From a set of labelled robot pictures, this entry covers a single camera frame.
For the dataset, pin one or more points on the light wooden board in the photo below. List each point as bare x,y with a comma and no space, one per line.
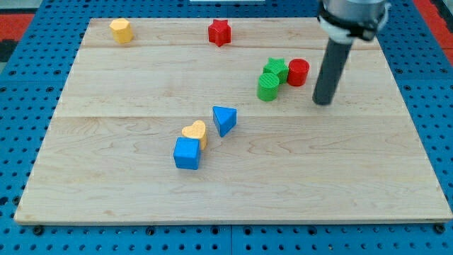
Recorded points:
107,156

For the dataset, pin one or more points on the blue wooden cube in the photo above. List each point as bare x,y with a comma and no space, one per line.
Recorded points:
187,153

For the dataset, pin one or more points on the green wooden cylinder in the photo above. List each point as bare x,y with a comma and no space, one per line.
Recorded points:
268,84

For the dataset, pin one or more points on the blue wooden triangle block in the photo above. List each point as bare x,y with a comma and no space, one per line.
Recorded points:
224,119

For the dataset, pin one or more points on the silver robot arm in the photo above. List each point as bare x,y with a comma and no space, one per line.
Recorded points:
347,20

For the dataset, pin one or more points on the yellow wooden heart block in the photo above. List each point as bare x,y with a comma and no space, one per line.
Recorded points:
198,130

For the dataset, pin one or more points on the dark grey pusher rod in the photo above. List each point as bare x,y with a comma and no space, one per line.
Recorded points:
334,60

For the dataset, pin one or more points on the yellow wooden hexagon block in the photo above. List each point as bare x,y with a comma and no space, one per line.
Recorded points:
121,30

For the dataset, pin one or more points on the red wooden star block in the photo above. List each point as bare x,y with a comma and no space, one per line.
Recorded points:
219,32

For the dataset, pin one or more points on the red wooden cylinder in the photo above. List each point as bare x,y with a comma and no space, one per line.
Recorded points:
298,72

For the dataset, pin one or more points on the green wooden star block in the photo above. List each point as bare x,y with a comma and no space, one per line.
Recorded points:
278,68

